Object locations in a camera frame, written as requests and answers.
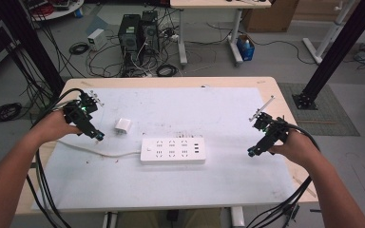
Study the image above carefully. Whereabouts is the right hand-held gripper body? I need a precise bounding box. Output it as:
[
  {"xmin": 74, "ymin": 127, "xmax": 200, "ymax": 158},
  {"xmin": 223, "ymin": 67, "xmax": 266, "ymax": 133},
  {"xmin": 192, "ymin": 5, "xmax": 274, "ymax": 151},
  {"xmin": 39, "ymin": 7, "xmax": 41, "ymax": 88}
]
[{"xmin": 248, "ymin": 95, "xmax": 290, "ymax": 156}]

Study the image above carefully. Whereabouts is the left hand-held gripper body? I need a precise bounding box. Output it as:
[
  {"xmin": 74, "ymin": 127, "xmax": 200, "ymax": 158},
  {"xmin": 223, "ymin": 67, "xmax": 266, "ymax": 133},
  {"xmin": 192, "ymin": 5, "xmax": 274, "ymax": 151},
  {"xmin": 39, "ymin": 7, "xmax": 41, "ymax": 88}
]
[{"xmin": 63, "ymin": 89, "xmax": 105, "ymax": 137}]

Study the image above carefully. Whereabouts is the person's left hand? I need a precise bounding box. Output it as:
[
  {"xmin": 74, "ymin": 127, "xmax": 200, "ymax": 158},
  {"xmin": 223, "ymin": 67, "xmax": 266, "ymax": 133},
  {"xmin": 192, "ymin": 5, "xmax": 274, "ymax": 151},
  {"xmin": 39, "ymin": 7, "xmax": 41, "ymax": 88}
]
[{"xmin": 31, "ymin": 108, "xmax": 84, "ymax": 144}]

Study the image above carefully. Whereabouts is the person's right hand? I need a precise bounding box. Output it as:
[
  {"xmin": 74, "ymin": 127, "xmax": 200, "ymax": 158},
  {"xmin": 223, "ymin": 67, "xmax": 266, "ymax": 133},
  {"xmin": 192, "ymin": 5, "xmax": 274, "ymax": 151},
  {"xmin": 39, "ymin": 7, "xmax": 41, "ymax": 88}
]
[{"xmin": 268, "ymin": 128, "xmax": 322, "ymax": 170}]

